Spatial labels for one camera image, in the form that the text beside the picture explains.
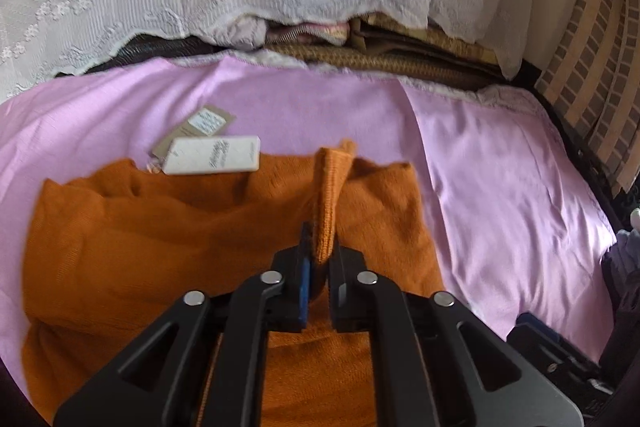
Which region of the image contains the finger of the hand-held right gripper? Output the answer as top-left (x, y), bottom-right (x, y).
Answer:
top-left (506, 312), bottom-right (601, 378)

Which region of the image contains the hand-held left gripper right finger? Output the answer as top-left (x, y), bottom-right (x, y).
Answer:
top-left (327, 246), bottom-right (584, 427)

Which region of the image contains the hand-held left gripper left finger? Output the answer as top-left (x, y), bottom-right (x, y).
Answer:
top-left (54, 221), bottom-right (317, 427)

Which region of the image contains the orange knit garment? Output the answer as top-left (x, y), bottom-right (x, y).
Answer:
top-left (21, 139), bottom-right (447, 427)

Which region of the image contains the dark clothing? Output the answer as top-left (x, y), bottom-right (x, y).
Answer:
top-left (600, 227), bottom-right (640, 358)

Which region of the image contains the white paper hang tag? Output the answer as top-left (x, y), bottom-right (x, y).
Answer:
top-left (161, 135), bottom-right (262, 176)

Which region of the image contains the pink bed sheet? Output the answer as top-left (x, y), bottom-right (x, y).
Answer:
top-left (0, 56), bottom-right (617, 388)

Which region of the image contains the beige paper hang tag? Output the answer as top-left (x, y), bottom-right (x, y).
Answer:
top-left (150, 106), bottom-right (235, 158)

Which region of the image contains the pale quilted cloth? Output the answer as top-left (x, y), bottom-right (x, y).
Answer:
top-left (227, 18), bottom-right (351, 52)

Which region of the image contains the brown folded cloth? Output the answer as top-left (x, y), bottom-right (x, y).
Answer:
top-left (347, 13), bottom-right (496, 62)

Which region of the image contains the black patterned cloth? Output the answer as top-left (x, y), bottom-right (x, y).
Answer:
top-left (82, 33), bottom-right (223, 75)

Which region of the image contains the brick pattern curtain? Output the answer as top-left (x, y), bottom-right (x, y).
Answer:
top-left (534, 0), bottom-right (640, 195)

